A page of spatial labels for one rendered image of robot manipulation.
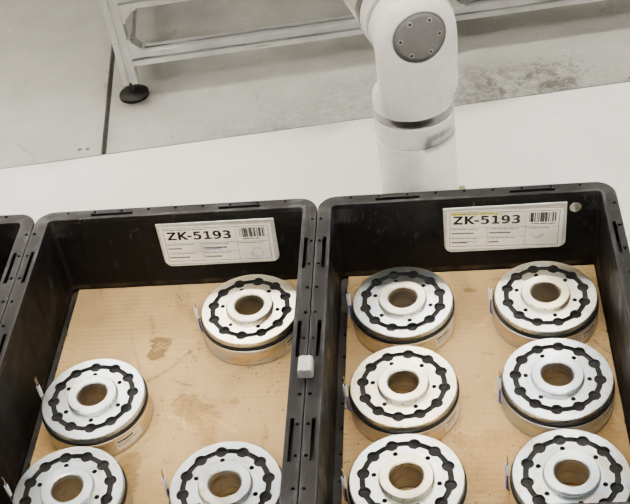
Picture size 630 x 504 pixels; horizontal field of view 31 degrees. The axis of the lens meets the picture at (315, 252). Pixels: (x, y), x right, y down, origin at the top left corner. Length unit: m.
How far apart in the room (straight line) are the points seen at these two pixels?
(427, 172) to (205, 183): 0.40
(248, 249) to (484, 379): 0.29
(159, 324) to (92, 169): 0.50
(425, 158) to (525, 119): 0.38
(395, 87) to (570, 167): 0.40
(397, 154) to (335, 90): 1.69
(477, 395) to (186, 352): 0.30
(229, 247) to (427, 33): 0.31
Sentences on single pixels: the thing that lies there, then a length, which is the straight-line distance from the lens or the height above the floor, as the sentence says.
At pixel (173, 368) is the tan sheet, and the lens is 1.18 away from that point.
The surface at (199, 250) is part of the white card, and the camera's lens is 1.22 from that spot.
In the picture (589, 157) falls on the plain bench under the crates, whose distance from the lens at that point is 1.59.
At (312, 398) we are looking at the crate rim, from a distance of 0.99.
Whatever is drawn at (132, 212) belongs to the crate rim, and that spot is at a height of 0.93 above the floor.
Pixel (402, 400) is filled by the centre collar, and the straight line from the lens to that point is 1.06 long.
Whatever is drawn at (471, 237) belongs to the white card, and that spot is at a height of 0.88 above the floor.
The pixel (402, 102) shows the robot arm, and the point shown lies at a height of 0.96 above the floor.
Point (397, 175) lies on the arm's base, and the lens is 1.33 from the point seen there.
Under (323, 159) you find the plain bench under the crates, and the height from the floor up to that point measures 0.70.
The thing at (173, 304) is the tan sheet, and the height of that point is 0.83.
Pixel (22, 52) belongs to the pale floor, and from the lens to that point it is 3.43.
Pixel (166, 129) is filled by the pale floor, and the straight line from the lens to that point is 2.96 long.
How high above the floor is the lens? 1.68
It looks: 42 degrees down
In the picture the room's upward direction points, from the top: 9 degrees counter-clockwise
